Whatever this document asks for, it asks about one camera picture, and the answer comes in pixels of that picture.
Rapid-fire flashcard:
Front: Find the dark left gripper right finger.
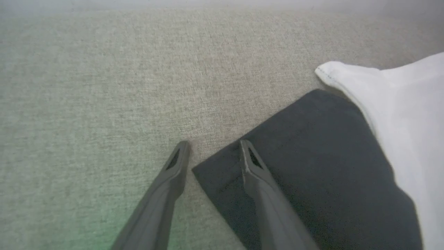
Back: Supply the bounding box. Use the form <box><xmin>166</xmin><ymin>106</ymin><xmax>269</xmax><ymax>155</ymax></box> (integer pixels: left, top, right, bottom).
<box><xmin>239</xmin><ymin>139</ymin><xmax>320</xmax><ymax>250</ymax></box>

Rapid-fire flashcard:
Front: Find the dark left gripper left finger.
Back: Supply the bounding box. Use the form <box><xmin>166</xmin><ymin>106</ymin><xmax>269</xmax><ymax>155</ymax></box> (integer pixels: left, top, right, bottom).
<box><xmin>110</xmin><ymin>140</ymin><xmax>191</xmax><ymax>250</ymax></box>

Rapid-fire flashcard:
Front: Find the black and white garment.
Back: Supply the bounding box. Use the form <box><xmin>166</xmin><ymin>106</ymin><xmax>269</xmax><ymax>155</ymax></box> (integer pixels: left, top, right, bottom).
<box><xmin>191</xmin><ymin>52</ymin><xmax>444</xmax><ymax>250</ymax></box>

